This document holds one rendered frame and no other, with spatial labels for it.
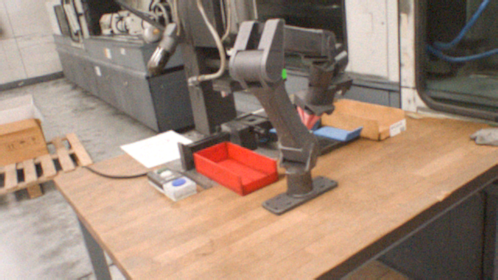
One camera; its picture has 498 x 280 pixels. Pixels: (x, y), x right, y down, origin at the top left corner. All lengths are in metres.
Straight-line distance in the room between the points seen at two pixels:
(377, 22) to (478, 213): 0.79
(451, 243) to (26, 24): 9.55
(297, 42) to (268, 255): 0.45
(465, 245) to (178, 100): 3.37
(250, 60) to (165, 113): 3.73
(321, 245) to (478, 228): 0.94
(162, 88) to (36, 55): 6.22
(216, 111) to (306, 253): 0.85
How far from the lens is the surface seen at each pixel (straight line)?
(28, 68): 10.47
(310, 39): 1.02
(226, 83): 1.34
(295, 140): 0.99
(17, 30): 10.42
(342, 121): 1.47
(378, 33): 1.82
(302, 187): 1.05
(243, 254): 0.91
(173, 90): 4.56
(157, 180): 1.25
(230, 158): 1.36
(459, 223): 1.81
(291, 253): 0.90
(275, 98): 0.91
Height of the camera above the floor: 1.41
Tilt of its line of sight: 20 degrees down
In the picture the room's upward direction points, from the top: 8 degrees counter-clockwise
